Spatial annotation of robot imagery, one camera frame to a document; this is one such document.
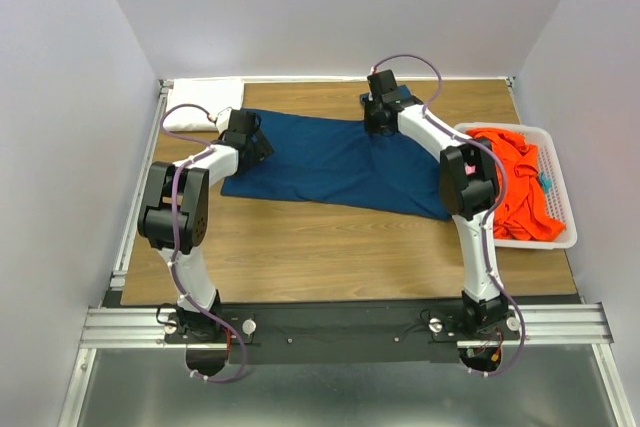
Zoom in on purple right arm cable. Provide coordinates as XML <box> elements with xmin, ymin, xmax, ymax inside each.
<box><xmin>369</xmin><ymin>53</ymin><xmax>527</xmax><ymax>378</ymax></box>

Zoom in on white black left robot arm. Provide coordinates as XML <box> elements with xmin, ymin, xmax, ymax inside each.
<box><xmin>137</xmin><ymin>110</ymin><xmax>274</xmax><ymax>342</ymax></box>

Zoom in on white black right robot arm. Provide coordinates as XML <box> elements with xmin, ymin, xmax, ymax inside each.
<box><xmin>362</xmin><ymin>70</ymin><xmax>509</xmax><ymax>339</ymax></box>

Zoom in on navy blue t-shirt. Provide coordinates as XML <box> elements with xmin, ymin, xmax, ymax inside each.
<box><xmin>221</xmin><ymin>109</ymin><xmax>450</xmax><ymax>220</ymax></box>

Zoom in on orange t-shirt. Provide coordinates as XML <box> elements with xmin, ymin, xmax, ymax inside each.
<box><xmin>467</xmin><ymin>127</ymin><xmax>565</xmax><ymax>242</ymax></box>

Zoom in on aluminium frame rail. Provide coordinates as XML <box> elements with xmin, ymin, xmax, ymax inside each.
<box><xmin>58</xmin><ymin>79</ymin><xmax>174</xmax><ymax>426</ymax></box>

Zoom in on turquoise t-shirt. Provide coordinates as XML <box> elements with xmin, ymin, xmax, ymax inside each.
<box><xmin>538</xmin><ymin>172</ymin><xmax>553</xmax><ymax>194</ymax></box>

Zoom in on folded white t-shirt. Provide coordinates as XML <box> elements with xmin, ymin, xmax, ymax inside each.
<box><xmin>164</xmin><ymin>77</ymin><xmax>244</xmax><ymax>132</ymax></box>

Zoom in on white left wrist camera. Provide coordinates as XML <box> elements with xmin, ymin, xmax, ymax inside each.
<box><xmin>207</xmin><ymin>107</ymin><xmax>234</xmax><ymax>131</ymax></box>

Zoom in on white plastic laundry basket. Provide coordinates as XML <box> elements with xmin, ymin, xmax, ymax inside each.
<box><xmin>455</xmin><ymin>122</ymin><xmax>578</xmax><ymax>250</ymax></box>

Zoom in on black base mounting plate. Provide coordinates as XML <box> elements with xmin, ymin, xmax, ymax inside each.
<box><xmin>154</xmin><ymin>297</ymin><xmax>521</xmax><ymax>366</ymax></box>

